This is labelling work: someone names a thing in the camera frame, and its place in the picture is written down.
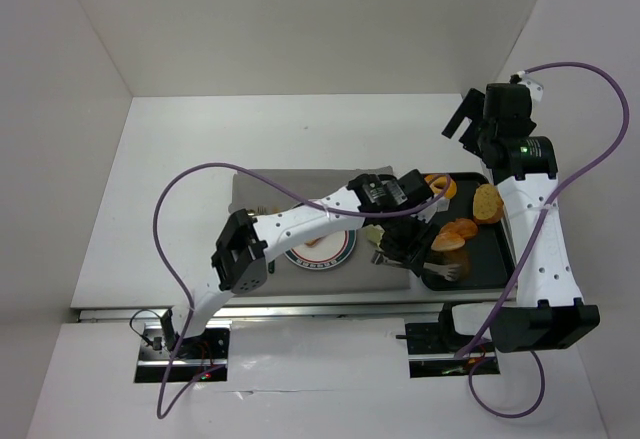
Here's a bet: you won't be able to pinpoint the metal serving tongs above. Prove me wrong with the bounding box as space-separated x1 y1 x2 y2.
371 251 462 282

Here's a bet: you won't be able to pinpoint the cut bread slice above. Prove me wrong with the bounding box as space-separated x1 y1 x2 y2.
304 237 324 247
473 184 504 225

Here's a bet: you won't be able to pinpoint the dark brown bread piece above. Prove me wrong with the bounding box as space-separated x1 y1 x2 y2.
426 249 471 281

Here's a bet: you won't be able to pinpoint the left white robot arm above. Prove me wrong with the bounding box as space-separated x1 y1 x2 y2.
161 170 444 354

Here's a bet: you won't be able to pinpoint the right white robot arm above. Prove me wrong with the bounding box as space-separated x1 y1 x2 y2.
443 83 600 353

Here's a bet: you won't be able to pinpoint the pale green mug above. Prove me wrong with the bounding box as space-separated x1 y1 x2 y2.
363 225 385 247

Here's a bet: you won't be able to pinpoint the sugared round bun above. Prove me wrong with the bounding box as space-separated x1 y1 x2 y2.
431 231 466 252

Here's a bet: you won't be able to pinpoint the brown glazed bun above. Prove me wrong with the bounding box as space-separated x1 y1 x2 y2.
440 218 479 240

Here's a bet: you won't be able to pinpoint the orange glazed donut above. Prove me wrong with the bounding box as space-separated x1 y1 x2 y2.
424 174 457 199

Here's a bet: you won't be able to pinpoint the black baking tray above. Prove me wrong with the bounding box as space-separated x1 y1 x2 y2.
409 172 514 292

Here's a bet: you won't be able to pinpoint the grey cloth placemat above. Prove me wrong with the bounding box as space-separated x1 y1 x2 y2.
229 169 409 297

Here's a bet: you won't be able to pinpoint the white plate green red rim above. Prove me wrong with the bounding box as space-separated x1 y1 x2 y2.
284 231 357 271

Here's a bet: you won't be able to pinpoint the aluminium rail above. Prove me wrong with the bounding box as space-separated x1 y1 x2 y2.
79 303 443 323

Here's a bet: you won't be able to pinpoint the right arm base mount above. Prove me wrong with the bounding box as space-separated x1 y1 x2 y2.
395 304 500 379

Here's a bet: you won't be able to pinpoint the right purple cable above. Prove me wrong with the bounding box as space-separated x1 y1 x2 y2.
453 62 630 418

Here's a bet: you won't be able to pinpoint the purple cable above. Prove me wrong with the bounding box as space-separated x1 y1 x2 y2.
152 162 451 420
453 62 630 418

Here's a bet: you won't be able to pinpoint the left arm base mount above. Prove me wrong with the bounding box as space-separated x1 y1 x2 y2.
128 309 230 384

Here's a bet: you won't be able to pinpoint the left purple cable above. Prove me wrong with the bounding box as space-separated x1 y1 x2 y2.
152 162 451 420

